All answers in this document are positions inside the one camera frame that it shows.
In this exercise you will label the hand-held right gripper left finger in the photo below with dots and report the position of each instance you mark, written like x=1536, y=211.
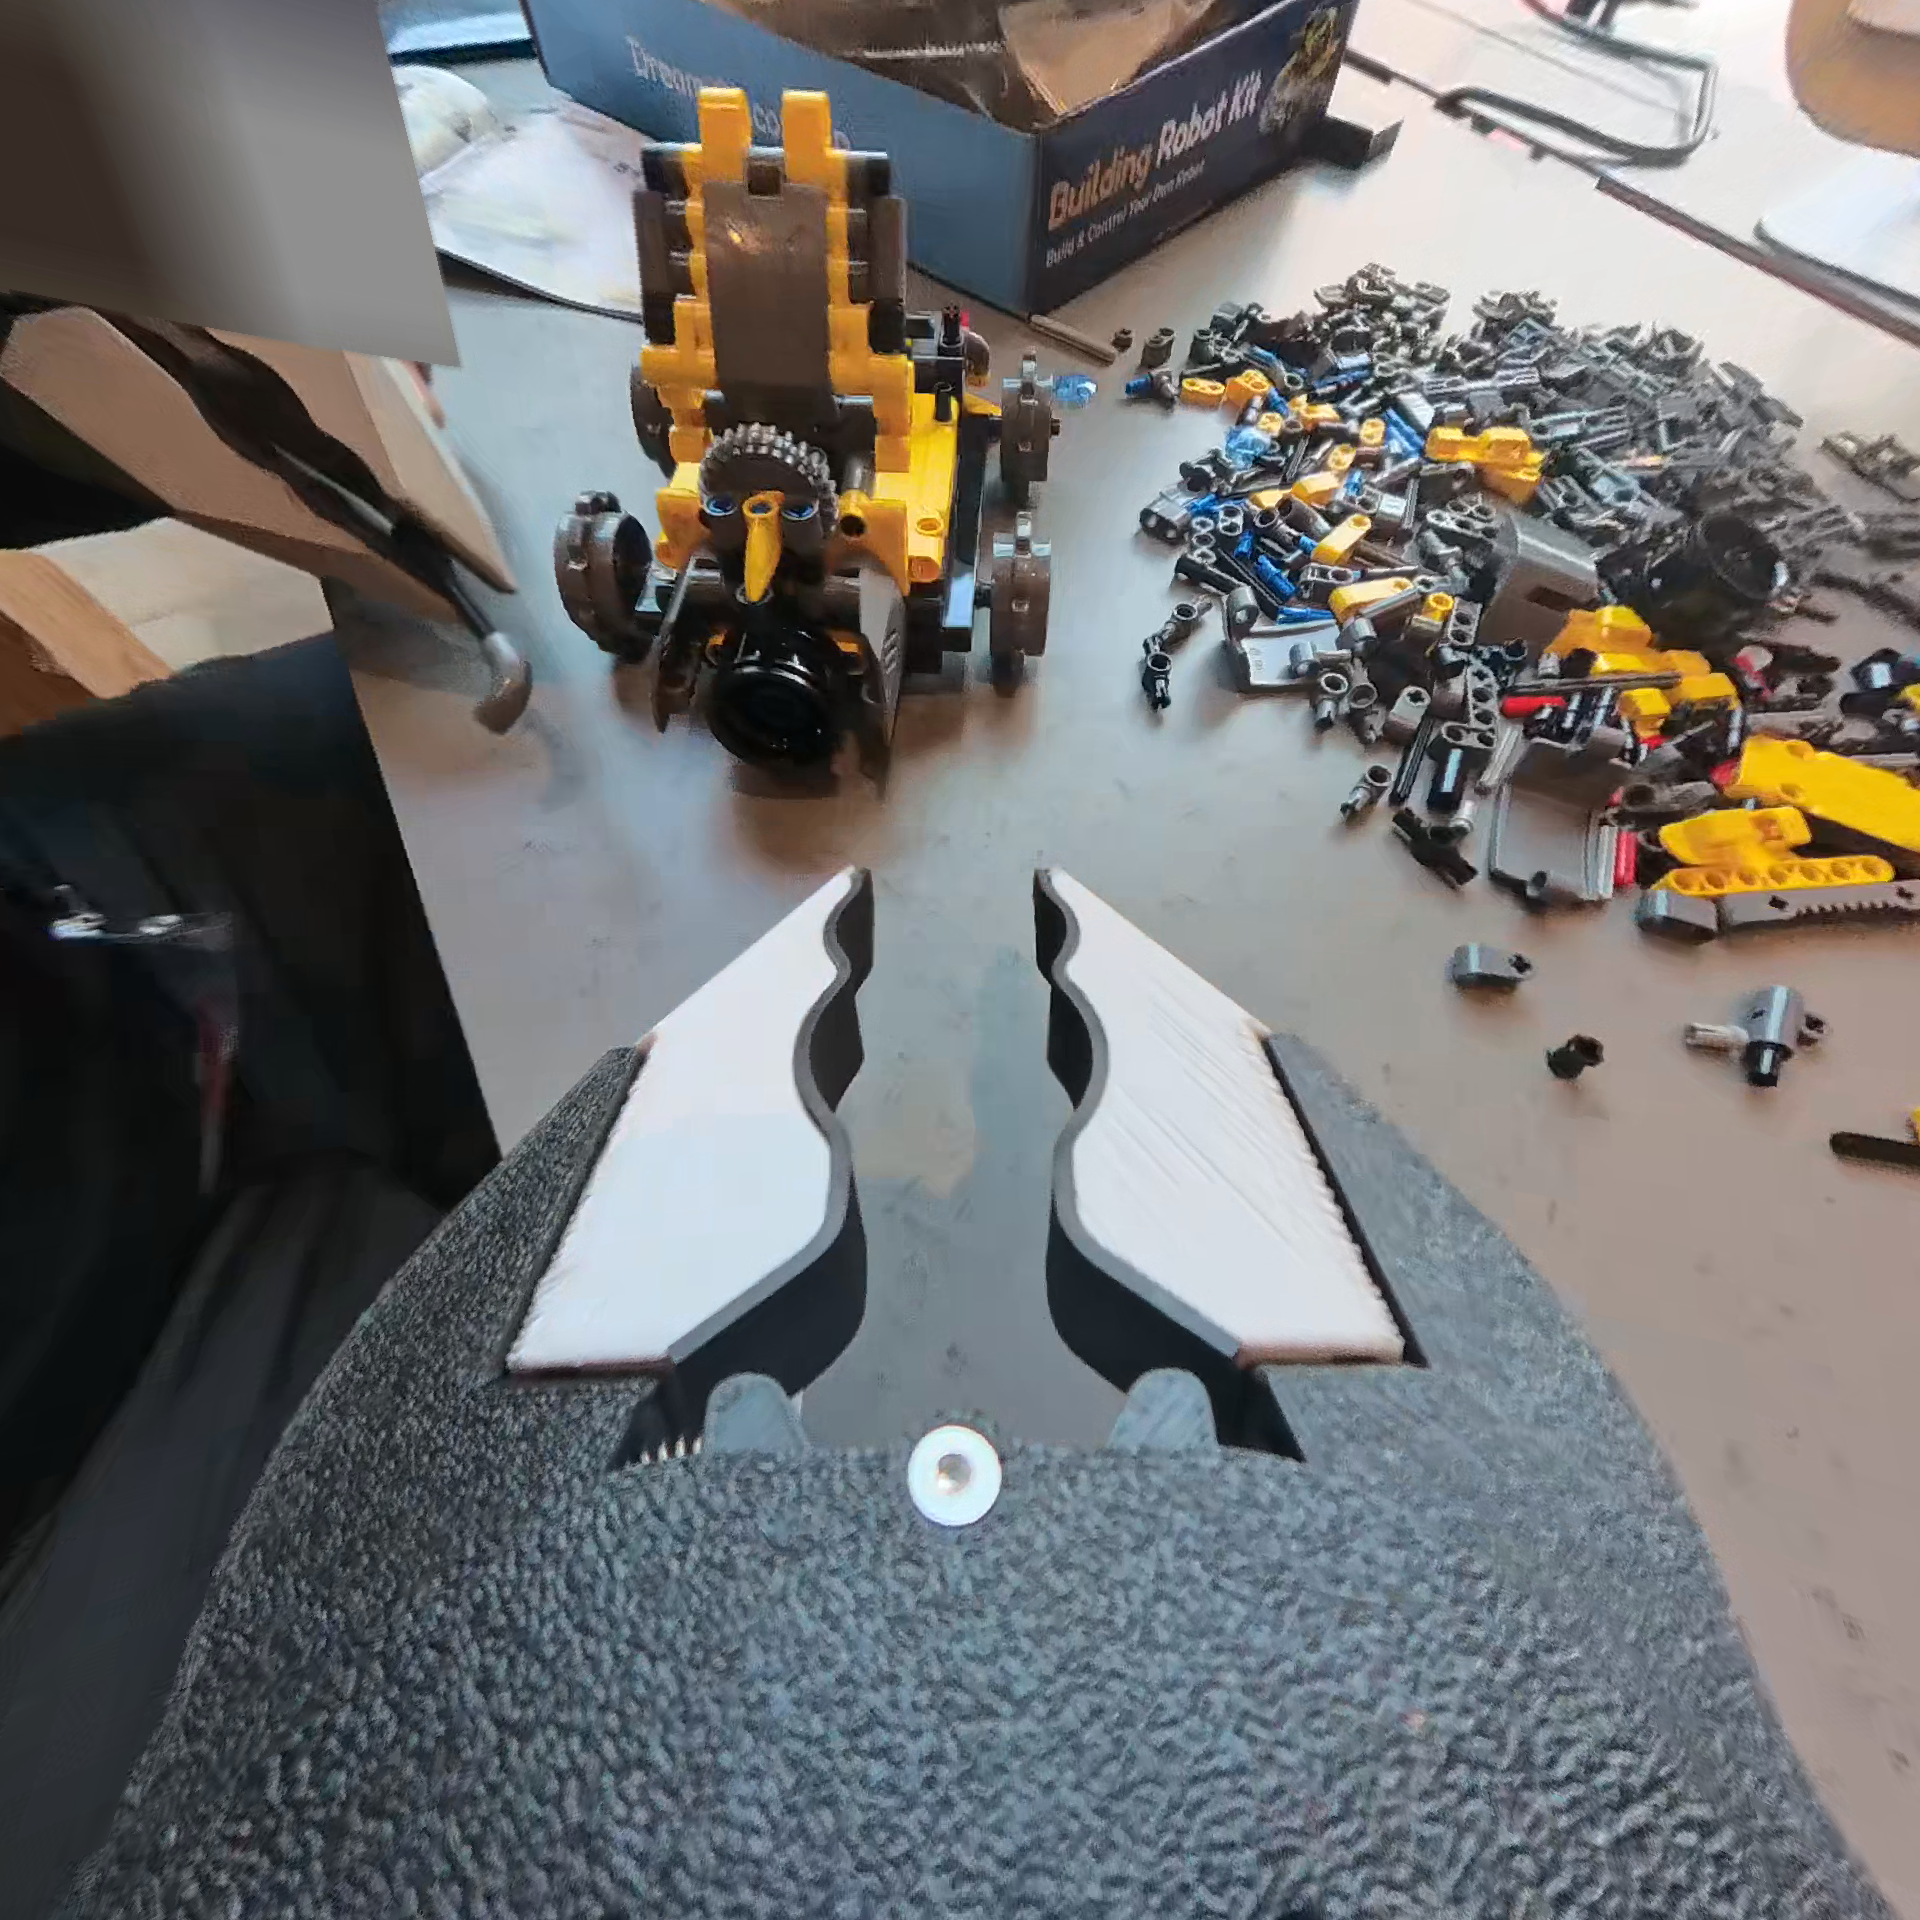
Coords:
x=704, y=1171

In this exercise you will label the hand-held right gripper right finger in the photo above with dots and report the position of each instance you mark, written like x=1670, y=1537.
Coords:
x=1201, y=1184

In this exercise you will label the black axle rod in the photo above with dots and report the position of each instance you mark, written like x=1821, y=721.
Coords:
x=1883, y=1149

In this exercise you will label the yellow toy vehicle model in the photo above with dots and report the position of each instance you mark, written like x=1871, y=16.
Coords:
x=901, y=464

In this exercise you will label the pile of building block pieces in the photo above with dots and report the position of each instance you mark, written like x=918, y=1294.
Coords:
x=1479, y=442

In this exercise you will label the adjoining grey desk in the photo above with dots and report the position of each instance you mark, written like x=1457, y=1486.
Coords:
x=1749, y=90

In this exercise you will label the dark grey connector piece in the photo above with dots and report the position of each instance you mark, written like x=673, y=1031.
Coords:
x=1485, y=969

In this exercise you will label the small black bush piece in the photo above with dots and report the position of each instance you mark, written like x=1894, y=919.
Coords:
x=1573, y=1057

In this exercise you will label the person's dark jacket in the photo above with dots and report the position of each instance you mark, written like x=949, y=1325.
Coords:
x=224, y=824

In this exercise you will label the grey black pin joint piece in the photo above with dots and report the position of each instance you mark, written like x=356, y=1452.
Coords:
x=1770, y=1029

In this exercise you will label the metal badge clip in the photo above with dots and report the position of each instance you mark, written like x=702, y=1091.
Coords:
x=134, y=919

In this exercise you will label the transparent blue round piece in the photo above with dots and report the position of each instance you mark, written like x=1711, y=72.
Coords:
x=1071, y=391

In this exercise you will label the blue cardboard kit box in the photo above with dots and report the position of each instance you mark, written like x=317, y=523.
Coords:
x=1201, y=195

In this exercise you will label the brown cardboard box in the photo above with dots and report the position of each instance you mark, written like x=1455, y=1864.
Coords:
x=91, y=391

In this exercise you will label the instruction booklet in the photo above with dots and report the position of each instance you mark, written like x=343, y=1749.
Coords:
x=510, y=195

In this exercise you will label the white stand base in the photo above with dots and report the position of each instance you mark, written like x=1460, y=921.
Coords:
x=1861, y=241

